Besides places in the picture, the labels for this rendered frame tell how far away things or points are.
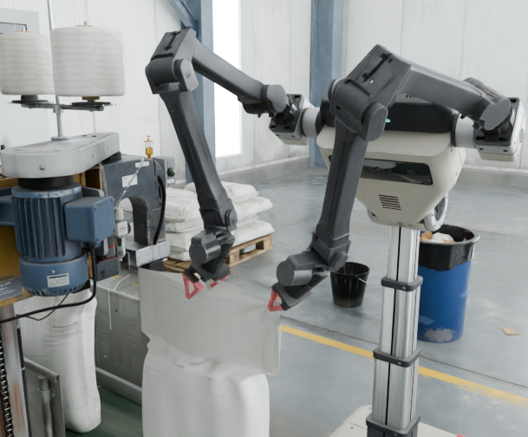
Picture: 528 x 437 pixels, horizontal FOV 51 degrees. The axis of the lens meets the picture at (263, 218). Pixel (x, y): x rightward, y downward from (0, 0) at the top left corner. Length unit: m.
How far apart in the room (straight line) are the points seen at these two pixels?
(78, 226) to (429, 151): 0.87
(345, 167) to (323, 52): 9.12
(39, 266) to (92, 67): 0.46
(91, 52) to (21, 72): 0.28
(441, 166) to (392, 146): 0.14
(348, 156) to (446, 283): 2.51
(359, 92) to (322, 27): 9.22
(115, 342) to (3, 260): 1.04
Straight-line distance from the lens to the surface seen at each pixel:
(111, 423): 2.19
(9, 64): 1.61
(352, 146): 1.06
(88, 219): 1.29
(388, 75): 1.01
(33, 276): 1.36
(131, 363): 2.42
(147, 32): 7.25
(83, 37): 1.37
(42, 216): 1.33
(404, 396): 1.97
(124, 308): 2.33
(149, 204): 1.75
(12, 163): 1.31
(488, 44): 9.38
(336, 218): 1.18
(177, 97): 1.29
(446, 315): 3.61
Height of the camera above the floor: 1.57
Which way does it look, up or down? 14 degrees down
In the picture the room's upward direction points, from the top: straight up
